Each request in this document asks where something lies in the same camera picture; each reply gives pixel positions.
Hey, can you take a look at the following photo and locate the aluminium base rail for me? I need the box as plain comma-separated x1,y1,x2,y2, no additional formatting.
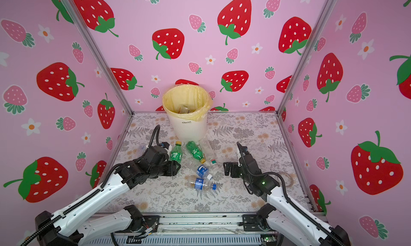
91,212,295,246

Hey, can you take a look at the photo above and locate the clear bottle blue cap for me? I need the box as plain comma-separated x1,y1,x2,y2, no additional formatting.
185,176,217,191

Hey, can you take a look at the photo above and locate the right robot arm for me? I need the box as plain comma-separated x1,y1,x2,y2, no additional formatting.
223,142,350,246

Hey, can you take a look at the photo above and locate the green bottle yellow cap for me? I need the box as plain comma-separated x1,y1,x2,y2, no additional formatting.
169,141,183,164

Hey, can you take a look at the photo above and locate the green bottle near bin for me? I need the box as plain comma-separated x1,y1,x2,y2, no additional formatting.
186,141,206,164

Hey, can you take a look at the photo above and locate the square bottle blue artesian label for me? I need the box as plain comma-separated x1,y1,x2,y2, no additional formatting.
178,105,190,114

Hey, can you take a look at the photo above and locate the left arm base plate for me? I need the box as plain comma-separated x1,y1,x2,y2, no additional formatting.
128,215,160,233

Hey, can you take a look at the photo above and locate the right aluminium corner post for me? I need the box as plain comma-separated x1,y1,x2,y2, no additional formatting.
277,0,338,117

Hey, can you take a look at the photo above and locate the clear tape roll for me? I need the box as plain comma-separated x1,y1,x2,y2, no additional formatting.
279,172,294,188

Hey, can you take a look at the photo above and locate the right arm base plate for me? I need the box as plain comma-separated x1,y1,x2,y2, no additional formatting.
242,214,273,232

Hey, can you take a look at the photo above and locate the aluminium corner post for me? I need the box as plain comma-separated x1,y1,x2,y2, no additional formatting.
277,0,338,117
61,0,134,116

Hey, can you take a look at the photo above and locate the clear bottle blue label middle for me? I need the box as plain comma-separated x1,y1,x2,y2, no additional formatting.
187,159,213,180

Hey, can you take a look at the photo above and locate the left aluminium corner post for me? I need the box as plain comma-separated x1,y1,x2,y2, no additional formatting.
61,0,134,116

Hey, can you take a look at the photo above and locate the white plastic waste bin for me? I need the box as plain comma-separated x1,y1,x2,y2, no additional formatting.
166,109,207,142

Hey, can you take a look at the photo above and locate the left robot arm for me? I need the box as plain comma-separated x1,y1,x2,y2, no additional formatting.
22,125,181,246

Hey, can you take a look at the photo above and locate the yellow bin liner bag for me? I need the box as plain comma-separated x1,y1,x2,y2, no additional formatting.
162,84,213,113

